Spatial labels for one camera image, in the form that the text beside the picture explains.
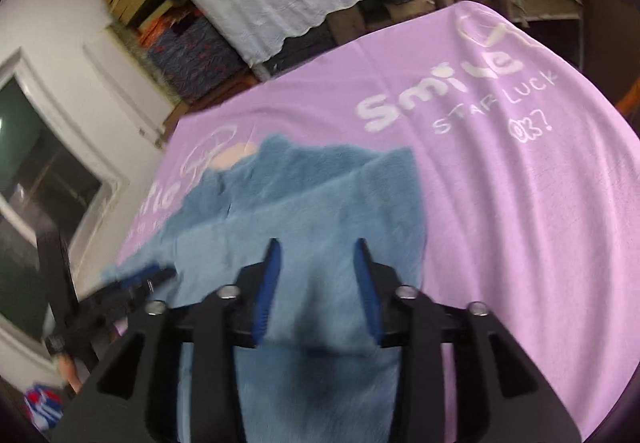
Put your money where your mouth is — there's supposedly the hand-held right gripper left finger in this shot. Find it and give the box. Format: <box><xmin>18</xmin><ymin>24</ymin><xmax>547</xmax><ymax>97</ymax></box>
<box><xmin>50</xmin><ymin>238</ymin><xmax>286</xmax><ymax>443</ymax></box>

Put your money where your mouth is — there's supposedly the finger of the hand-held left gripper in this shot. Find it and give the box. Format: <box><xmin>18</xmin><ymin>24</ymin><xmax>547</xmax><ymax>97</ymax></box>
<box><xmin>102</xmin><ymin>264</ymin><xmax>177</xmax><ymax>306</ymax></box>

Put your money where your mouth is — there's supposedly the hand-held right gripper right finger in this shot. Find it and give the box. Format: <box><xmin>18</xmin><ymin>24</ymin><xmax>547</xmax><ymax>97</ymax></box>
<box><xmin>352</xmin><ymin>238</ymin><xmax>583</xmax><ymax>443</ymax></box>

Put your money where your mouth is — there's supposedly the blue fleece garment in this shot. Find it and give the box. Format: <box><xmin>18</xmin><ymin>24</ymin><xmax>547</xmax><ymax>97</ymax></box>
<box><xmin>102</xmin><ymin>135</ymin><xmax>427</xmax><ymax>443</ymax></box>

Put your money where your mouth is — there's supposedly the person's left hand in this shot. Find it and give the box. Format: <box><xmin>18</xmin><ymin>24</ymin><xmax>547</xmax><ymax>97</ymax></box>
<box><xmin>57</xmin><ymin>354</ymin><xmax>85</xmax><ymax>395</ymax></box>

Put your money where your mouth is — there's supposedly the red white blue cloth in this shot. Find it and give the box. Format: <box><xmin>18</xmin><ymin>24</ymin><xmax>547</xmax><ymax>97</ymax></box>
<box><xmin>24</xmin><ymin>385</ymin><xmax>64</xmax><ymax>433</ymax></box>

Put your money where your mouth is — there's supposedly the purple printed blanket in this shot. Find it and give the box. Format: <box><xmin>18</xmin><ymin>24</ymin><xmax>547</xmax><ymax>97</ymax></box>
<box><xmin>115</xmin><ymin>0</ymin><xmax>640</xmax><ymax>443</ymax></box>

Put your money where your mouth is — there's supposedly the window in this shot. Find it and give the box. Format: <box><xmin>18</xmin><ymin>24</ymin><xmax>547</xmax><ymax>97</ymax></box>
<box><xmin>0</xmin><ymin>50</ymin><xmax>132</xmax><ymax>374</ymax></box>

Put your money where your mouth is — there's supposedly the wooden cabinet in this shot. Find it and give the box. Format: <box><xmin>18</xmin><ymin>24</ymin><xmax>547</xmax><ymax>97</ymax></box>
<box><xmin>165</xmin><ymin>70</ymin><xmax>258</xmax><ymax>126</ymax></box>

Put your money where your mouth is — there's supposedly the stack of patterned boxes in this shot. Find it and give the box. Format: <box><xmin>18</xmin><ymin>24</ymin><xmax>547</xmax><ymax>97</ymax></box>
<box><xmin>140</xmin><ymin>5</ymin><xmax>247</xmax><ymax>104</ymax></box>

